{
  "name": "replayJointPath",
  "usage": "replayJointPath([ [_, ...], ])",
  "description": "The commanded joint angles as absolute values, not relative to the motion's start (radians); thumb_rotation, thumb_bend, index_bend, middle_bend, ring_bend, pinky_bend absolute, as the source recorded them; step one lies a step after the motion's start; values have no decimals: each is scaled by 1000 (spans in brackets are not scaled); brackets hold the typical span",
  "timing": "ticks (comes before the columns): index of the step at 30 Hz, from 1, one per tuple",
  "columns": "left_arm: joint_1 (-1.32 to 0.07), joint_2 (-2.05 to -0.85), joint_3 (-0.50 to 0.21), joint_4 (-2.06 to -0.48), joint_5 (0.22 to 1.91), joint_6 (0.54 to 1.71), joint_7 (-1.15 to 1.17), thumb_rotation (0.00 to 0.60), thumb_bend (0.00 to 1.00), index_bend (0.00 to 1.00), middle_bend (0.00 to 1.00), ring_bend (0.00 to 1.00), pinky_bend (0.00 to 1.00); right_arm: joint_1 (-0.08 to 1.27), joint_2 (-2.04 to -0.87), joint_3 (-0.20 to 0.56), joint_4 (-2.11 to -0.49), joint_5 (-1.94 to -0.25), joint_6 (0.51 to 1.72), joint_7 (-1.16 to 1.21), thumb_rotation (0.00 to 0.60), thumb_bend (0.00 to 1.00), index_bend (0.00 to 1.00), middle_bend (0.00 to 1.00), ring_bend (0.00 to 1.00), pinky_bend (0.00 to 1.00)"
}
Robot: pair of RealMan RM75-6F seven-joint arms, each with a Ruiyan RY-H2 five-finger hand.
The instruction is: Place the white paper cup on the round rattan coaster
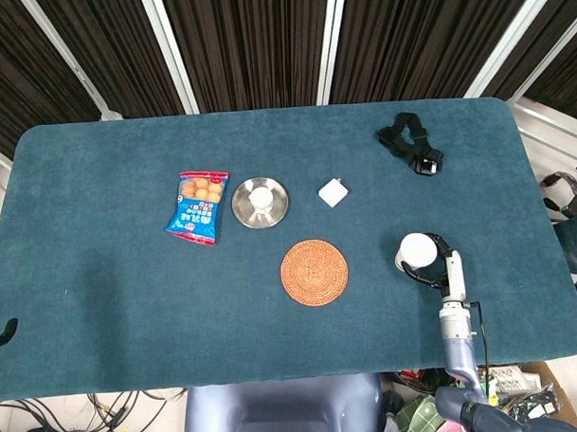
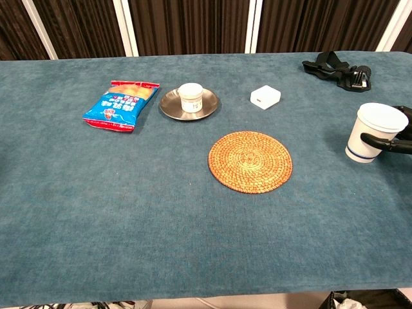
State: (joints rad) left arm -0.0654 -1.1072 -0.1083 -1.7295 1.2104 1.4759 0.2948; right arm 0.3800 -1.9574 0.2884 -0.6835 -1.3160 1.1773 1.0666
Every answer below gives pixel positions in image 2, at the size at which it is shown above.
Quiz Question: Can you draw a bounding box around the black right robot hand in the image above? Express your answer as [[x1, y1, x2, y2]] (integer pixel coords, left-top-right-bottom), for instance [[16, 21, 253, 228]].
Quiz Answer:
[[360, 105, 412, 155]]

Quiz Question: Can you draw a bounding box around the white paper cup with lid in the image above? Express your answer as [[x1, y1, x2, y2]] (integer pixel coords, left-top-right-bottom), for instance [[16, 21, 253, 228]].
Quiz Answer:
[[345, 102, 409, 164]]

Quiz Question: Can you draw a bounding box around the orange woven round coaster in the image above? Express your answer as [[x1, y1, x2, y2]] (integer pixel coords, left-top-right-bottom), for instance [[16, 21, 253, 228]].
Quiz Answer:
[[208, 130, 294, 194]]

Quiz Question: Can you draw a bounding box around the white square box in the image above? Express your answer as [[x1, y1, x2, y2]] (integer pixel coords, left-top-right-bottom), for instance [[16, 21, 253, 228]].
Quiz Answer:
[[250, 84, 281, 111]]

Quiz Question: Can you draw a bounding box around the black bin with paper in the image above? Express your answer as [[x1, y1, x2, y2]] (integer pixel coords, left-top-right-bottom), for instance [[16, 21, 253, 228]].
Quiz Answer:
[[326, 288, 412, 309]]

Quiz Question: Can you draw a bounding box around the small white jar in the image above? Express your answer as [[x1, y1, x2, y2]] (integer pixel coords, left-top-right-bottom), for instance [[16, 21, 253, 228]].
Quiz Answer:
[[177, 82, 204, 113]]

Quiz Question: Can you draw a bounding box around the round metal plate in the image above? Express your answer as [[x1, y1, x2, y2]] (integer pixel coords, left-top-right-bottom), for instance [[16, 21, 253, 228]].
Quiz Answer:
[[158, 88, 221, 122]]

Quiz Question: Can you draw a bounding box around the dark brown curtain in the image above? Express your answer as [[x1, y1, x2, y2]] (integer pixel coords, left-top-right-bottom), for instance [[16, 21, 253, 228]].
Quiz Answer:
[[0, 0, 412, 61]]

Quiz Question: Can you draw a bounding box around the teal tablecloth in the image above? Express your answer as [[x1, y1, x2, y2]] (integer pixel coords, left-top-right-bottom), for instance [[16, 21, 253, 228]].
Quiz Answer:
[[0, 50, 412, 308]]

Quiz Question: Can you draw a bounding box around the blue snack bag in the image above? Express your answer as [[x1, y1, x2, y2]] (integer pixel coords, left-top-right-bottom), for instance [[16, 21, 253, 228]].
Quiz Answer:
[[82, 80, 160, 133]]

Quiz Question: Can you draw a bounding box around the black camera strap mount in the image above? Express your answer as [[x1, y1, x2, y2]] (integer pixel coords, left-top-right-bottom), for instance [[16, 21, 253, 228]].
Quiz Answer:
[[301, 51, 373, 93]]

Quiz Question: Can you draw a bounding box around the white partition post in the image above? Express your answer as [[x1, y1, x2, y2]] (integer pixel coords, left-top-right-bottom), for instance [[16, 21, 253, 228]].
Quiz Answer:
[[21, 0, 59, 61], [111, 0, 140, 57], [244, 0, 262, 54], [375, 0, 412, 52]]

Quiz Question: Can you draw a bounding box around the bundle of floor cables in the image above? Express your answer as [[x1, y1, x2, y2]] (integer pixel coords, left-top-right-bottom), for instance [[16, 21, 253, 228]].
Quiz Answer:
[[19, 300, 152, 309]]

